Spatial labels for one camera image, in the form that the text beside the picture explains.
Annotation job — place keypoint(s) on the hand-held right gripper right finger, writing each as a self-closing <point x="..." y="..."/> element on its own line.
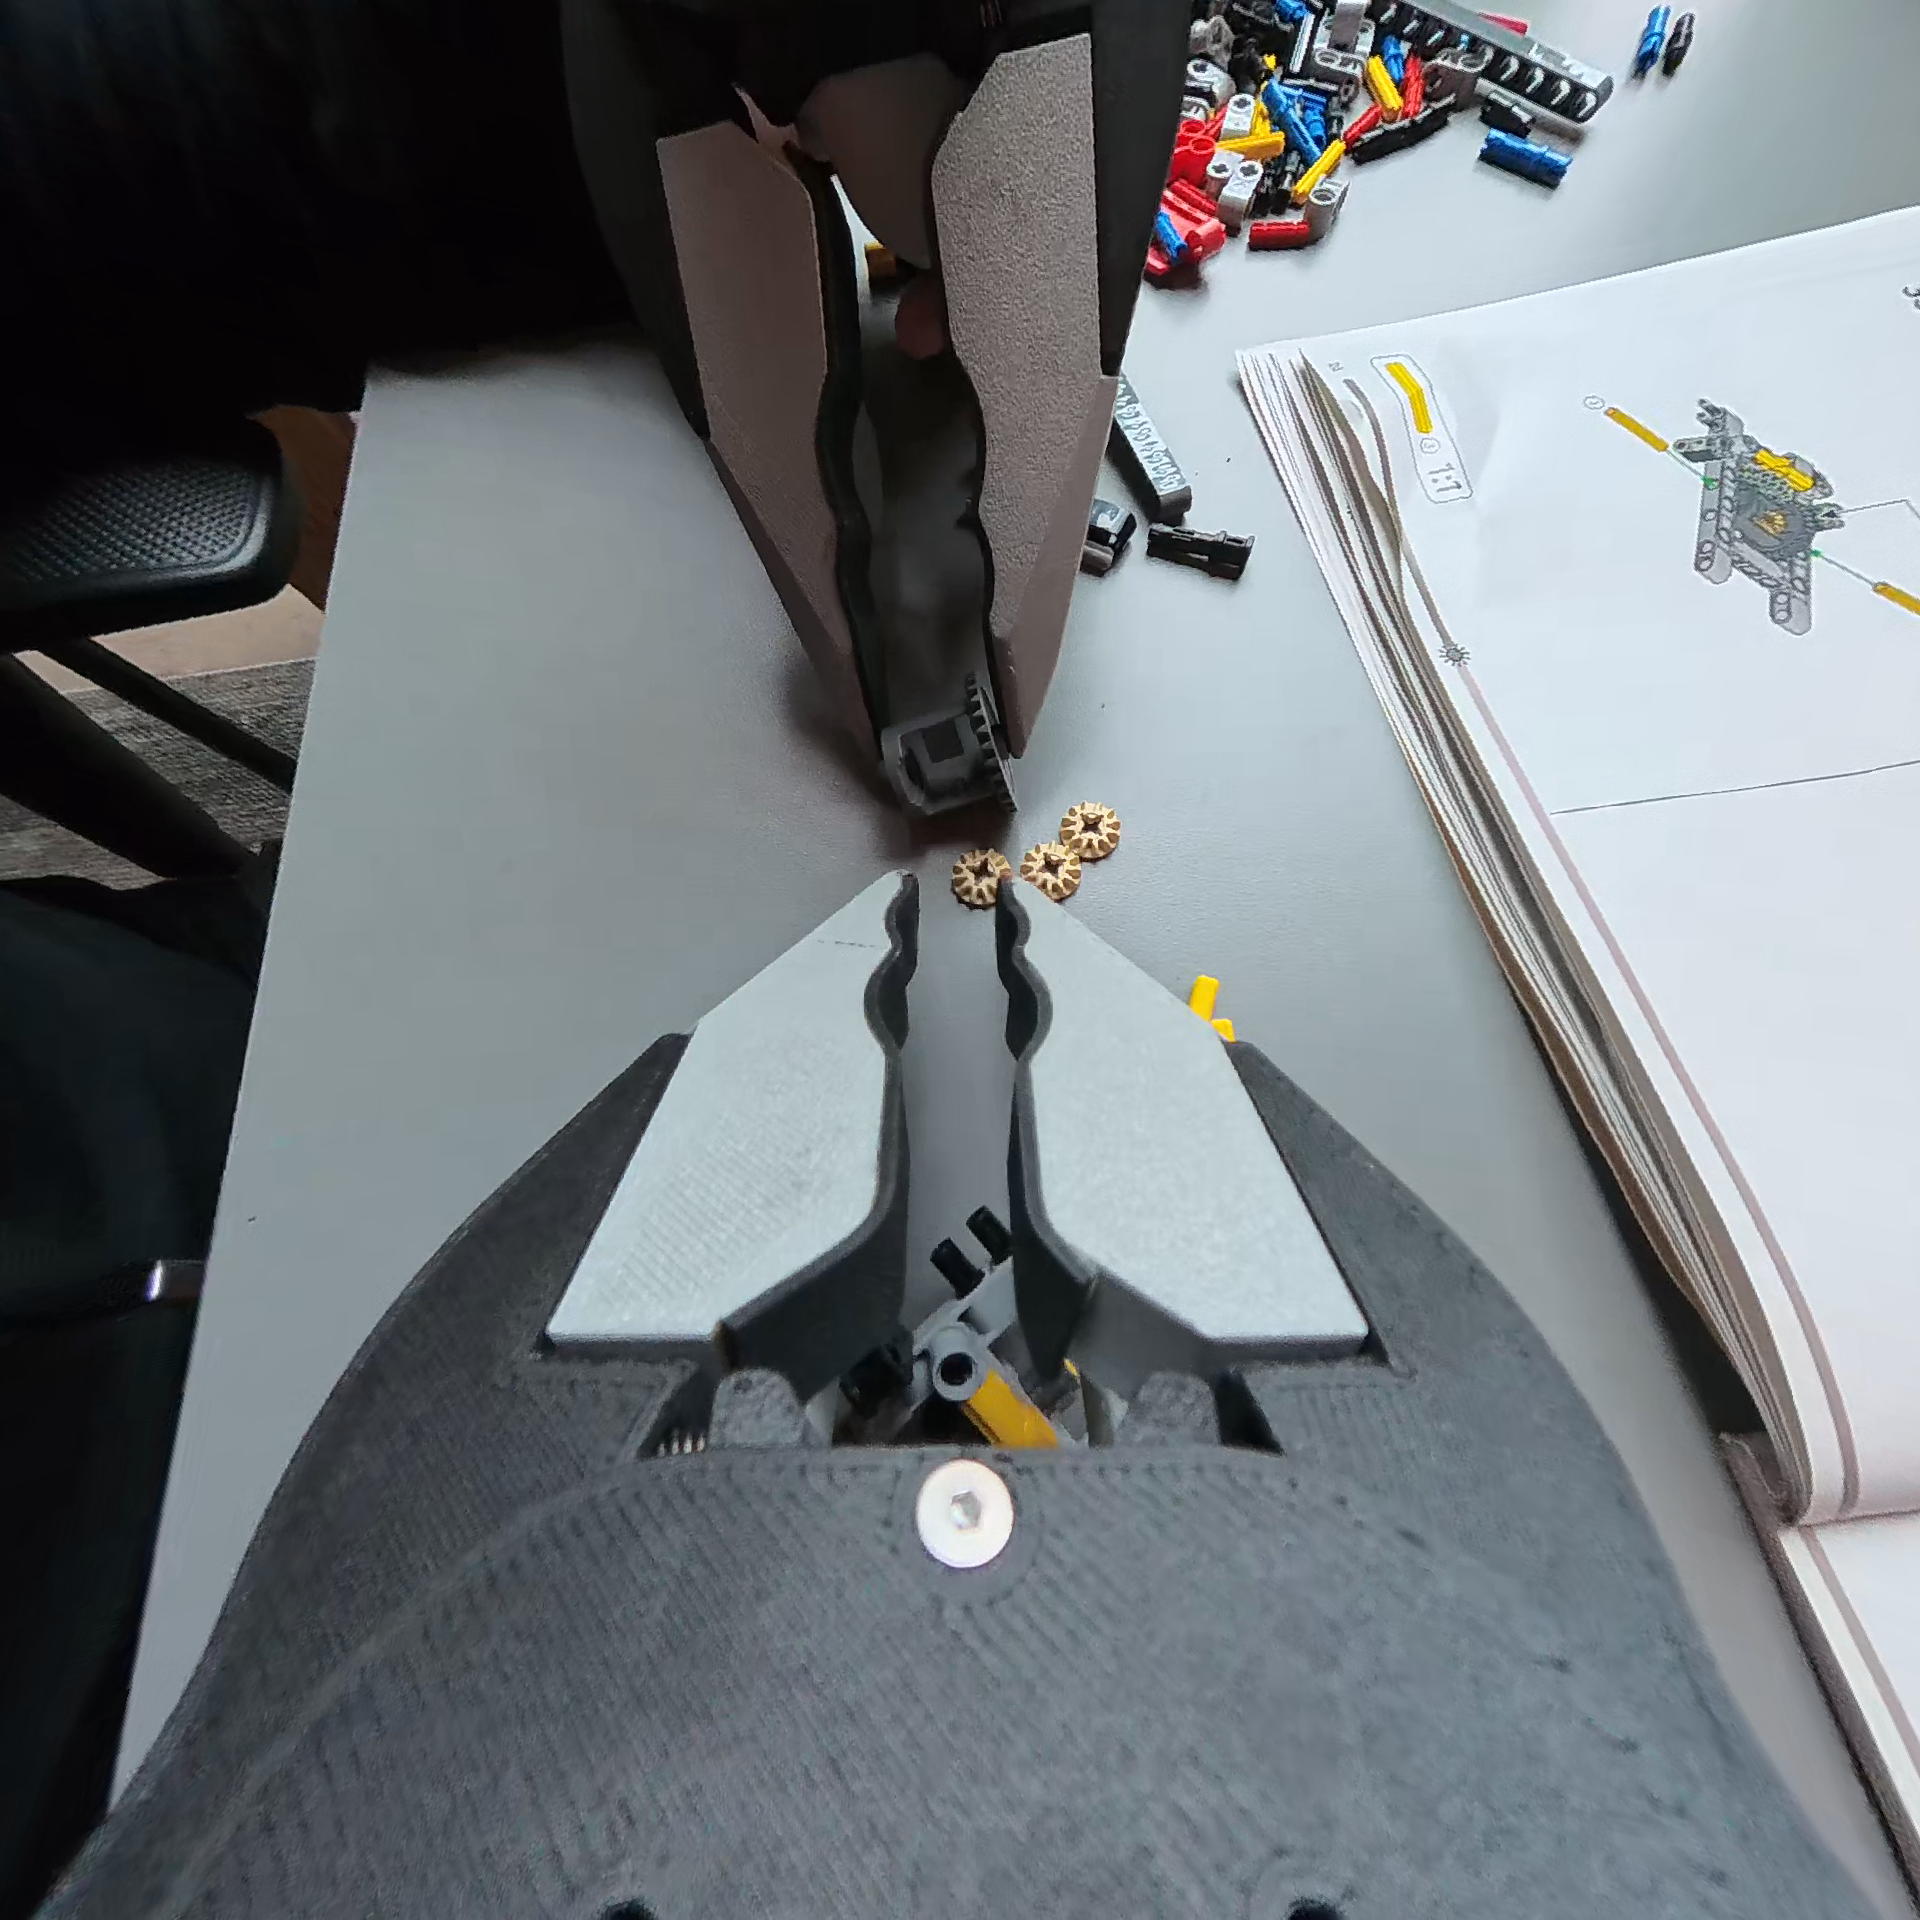
<point x="1184" y="1168"/>

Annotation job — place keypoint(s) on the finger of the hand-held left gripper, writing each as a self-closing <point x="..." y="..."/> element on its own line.
<point x="747" y="331"/>
<point x="1032" y="301"/>

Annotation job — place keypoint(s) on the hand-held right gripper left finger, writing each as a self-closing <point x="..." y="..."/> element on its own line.
<point x="747" y="1155"/>

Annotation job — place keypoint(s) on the tan bevel gear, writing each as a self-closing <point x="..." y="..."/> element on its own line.
<point x="1094" y="831"/>
<point x="981" y="882"/>
<point x="1047" y="873"/>

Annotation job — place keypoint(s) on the dark grey lego differential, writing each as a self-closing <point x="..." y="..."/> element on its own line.
<point x="939" y="758"/>

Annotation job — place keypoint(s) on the person's left forearm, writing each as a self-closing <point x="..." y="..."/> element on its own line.
<point x="374" y="178"/>

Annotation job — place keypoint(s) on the pile of mixed lego pieces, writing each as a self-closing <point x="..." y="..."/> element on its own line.
<point x="1274" y="120"/>

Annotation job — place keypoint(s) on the small grey black lego piece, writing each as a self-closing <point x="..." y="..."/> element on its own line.
<point x="1108" y="536"/>

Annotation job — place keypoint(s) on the black lego pin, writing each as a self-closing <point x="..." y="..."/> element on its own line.
<point x="1680" y="42"/>
<point x="1201" y="550"/>

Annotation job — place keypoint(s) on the long dark grey lego beam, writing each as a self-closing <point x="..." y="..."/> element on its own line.
<point x="1545" y="75"/>

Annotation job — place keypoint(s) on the blue lego pin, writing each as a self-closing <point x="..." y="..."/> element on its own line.
<point x="1651" y="37"/>

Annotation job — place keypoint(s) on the person's left hand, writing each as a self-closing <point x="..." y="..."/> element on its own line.
<point x="921" y="321"/>

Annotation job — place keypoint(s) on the white instruction booklet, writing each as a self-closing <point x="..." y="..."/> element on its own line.
<point x="1651" y="746"/>

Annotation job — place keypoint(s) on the black office chair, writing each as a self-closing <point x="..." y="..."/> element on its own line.
<point x="133" y="529"/>

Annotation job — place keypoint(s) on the person's body in black clothing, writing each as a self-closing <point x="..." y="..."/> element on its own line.
<point x="91" y="1354"/>

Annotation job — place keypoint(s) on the light grey lego frame assembly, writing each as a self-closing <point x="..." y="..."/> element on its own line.
<point x="959" y="1374"/>

